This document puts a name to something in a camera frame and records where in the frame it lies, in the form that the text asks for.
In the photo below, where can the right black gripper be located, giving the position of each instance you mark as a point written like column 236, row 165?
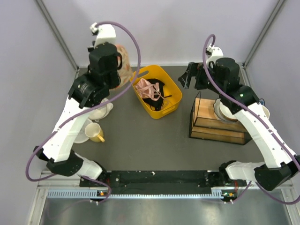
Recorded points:
column 192, row 69

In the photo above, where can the floral mesh laundry bag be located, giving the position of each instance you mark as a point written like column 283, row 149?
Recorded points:
column 125, row 73

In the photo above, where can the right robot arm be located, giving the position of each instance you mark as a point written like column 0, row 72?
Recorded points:
column 238, row 117

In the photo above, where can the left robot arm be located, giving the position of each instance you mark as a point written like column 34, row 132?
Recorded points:
column 86, row 92

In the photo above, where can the black bra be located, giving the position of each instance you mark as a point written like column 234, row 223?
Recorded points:
column 157, row 98

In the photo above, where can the pink satin bra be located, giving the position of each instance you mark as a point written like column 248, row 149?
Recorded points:
column 143, row 88

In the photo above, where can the white mesh laundry bag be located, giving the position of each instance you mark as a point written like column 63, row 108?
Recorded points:
column 101, row 112

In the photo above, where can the yellow plastic basket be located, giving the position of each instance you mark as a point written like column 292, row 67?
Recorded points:
column 170, row 88

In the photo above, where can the white scalloped plate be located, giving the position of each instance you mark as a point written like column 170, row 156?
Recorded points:
column 216, row 109

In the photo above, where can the white ceramic bowl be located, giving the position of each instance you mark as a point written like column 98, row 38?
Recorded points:
column 226, row 113

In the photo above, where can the blue paper cup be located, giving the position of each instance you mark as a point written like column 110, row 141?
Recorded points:
column 265, row 109

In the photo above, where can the yellow mug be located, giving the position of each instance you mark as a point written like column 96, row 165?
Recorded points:
column 95, row 133

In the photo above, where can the white marble plate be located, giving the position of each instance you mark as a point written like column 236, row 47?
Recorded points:
column 82, row 137

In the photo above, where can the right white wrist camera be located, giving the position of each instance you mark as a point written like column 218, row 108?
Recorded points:
column 213, row 54

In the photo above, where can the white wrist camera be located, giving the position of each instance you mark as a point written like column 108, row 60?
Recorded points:
column 104, row 33
column 213, row 54

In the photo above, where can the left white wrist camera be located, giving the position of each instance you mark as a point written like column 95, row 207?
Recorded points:
column 104, row 33

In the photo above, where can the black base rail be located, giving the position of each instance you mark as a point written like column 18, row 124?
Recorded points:
column 167, row 182

